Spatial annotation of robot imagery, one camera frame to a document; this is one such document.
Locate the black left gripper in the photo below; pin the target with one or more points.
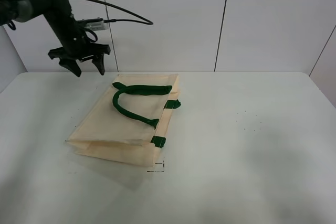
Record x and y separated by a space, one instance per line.
80 46

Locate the cream linen bag green handles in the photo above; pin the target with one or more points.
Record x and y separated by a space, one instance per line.
129 122

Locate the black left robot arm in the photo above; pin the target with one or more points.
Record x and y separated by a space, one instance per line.
58 14

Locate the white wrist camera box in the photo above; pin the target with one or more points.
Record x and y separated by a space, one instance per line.
96 24

